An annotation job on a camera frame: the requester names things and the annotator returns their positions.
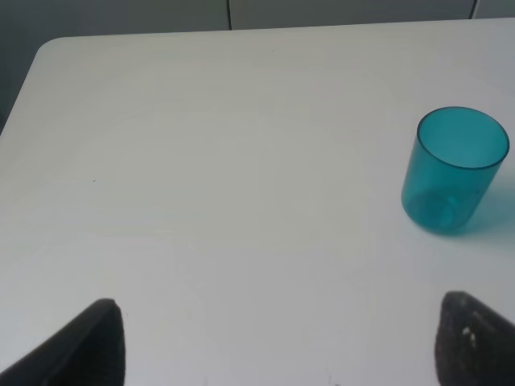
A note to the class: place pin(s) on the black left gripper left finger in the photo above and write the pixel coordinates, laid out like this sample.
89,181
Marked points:
89,350

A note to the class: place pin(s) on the teal transparent plastic cup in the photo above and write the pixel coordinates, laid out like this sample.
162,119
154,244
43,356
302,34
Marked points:
456,154

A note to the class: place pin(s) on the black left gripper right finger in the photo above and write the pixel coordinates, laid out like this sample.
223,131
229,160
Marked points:
474,345

